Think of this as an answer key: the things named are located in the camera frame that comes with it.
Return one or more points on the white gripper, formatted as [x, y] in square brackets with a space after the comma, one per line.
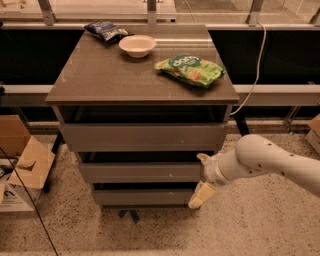
[212, 170]

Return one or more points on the grey drawer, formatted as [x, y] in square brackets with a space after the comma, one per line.
[141, 172]
[143, 137]
[142, 197]

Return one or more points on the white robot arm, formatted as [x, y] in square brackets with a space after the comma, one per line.
[253, 156]

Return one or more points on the grey drawer cabinet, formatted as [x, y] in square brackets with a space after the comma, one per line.
[101, 84]

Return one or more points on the grey bottom drawer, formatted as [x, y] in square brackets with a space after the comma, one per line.
[142, 197]

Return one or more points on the grey top drawer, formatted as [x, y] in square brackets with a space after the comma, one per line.
[143, 137]

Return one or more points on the open cardboard box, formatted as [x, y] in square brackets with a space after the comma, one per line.
[26, 163]

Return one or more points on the green chip bag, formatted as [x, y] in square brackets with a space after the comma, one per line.
[191, 69]

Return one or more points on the cardboard box at right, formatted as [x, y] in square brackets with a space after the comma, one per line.
[313, 136]

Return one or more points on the blue chip bag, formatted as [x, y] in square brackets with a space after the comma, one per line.
[107, 31]

